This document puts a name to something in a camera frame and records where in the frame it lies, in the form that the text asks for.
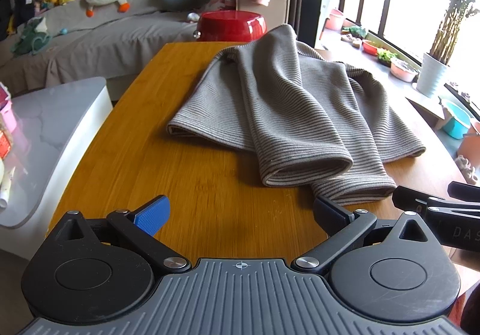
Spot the grey striped knit garment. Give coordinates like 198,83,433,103
167,25,425,205

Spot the teal plastic basin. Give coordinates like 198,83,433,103
442,100,470,140

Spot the pink basin with plants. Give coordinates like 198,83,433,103
391,57,418,83

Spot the white marble coffee table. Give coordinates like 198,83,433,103
1,77,112,259

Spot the red plastic basin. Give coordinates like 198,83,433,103
362,39,381,56

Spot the pink storage box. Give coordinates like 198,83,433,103
0,82,17,132

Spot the pink plastic bucket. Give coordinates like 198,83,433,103
325,8,345,31

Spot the white potted plant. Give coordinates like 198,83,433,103
416,0,479,97

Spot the grey covered sofa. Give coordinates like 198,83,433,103
0,0,290,96

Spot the green dinosaur plush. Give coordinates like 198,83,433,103
10,17,51,55

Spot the red round stool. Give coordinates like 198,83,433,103
193,10,267,43

